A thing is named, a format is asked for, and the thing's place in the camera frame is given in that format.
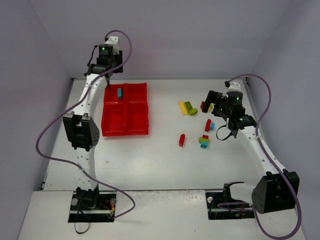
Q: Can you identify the red yellow green lego stack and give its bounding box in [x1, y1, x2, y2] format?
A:
[200, 101, 213, 113]

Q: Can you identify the blue long lego brick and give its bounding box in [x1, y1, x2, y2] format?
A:
[117, 88, 124, 100]

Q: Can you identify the yellow long lego brick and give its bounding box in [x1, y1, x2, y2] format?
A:
[178, 101, 189, 116]

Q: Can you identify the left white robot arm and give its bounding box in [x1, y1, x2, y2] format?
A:
[62, 39, 123, 199]

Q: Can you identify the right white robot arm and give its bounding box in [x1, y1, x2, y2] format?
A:
[201, 90, 300, 214]

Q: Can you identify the green lego brick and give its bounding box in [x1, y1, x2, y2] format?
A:
[184, 101, 198, 116]

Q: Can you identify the red lego with blue brick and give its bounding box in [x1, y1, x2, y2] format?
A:
[204, 119, 215, 132]

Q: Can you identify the green red blue lego cluster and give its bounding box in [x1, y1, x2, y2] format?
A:
[198, 135, 209, 149]

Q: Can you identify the red curved lego brick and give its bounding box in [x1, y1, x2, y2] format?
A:
[178, 133, 186, 148]

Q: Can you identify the red four-compartment bin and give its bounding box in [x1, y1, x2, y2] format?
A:
[101, 82, 149, 137]

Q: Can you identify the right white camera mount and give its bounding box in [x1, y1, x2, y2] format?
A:
[222, 80, 242, 97]

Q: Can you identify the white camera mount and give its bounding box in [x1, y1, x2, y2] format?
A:
[105, 36, 120, 55]
[222, 80, 242, 97]

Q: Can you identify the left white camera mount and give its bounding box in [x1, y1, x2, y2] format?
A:
[105, 36, 120, 55]

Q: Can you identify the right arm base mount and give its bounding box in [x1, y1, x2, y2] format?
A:
[205, 191, 255, 221]

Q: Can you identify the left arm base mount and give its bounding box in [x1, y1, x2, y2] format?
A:
[68, 192, 117, 223]

